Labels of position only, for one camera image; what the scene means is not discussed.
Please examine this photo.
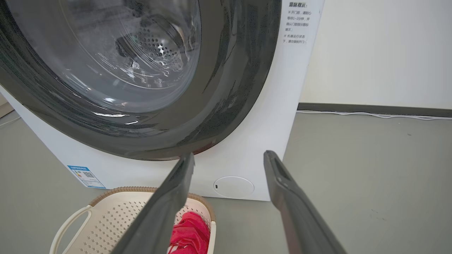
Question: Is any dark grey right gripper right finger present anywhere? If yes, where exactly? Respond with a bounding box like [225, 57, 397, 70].
[263, 150, 348, 254]

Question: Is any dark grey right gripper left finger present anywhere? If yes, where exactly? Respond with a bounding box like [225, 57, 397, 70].
[111, 152, 195, 254]

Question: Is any cream perforated laundry basket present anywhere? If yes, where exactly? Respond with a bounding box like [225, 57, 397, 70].
[49, 187, 216, 254]

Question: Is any red garment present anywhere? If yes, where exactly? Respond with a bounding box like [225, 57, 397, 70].
[167, 211, 211, 254]

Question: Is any white front-load washing machine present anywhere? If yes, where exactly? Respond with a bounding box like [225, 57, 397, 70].
[0, 0, 325, 201]

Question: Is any blue energy label sticker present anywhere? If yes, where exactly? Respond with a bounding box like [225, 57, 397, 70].
[67, 165, 106, 189]

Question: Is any dark round washing machine door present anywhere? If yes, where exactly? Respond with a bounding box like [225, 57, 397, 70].
[0, 0, 282, 161]

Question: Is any white instruction sticker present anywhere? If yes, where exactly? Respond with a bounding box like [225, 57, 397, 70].
[281, 0, 322, 45]

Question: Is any white cable along wall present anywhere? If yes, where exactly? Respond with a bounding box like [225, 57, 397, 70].
[297, 110, 452, 121]

